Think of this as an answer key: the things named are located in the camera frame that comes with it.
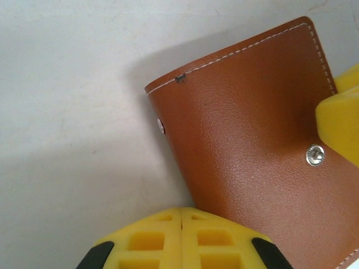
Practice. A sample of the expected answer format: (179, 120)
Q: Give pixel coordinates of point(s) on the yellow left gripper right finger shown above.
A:
(218, 243)

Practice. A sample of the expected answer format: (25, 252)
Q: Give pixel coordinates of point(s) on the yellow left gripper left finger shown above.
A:
(146, 243)

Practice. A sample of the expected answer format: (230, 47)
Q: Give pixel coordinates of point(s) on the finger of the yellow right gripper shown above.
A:
(350, 79)
(340, 126)

